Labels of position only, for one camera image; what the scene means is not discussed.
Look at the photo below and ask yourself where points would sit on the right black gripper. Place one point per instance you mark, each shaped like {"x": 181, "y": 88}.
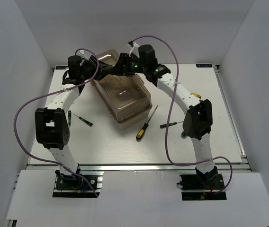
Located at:
{"x": 120, "y": 69}

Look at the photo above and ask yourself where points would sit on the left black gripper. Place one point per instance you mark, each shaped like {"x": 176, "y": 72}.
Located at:
{"x": 101, "y": 69}

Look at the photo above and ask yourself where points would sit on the beige tool box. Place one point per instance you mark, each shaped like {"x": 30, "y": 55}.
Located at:
{"x": 126, "y": 98}

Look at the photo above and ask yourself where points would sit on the small green-black precision screwdriver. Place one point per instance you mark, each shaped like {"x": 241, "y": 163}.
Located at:
{"x": 84, "y": 120}

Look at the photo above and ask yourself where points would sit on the yellow-black screwdriver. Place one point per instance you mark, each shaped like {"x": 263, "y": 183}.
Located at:
{"x": 142, "y": 131}

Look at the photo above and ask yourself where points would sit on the green handle screwdriver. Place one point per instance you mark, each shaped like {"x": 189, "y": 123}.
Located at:
{"x": 184, "y": 134}

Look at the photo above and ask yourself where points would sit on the yellow-black file tool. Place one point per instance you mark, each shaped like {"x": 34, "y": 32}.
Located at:
{"x": 196, "y": 95}

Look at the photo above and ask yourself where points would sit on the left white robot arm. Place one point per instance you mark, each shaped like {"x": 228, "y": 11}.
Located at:
{"x": 52, "y": 130}

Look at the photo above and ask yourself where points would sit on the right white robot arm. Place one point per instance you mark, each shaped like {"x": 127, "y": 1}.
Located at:
{"x": 198, "y": 113}

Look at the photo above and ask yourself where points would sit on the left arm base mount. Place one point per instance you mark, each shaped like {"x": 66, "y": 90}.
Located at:
{"x": 67, "y": 186}

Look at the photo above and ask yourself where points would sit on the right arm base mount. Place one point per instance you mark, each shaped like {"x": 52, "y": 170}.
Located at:
{"x": 193, "y": 190}

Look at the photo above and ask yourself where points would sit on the aluminium table frame rail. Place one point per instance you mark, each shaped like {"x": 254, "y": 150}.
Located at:
{"x": 105, "y": 144}

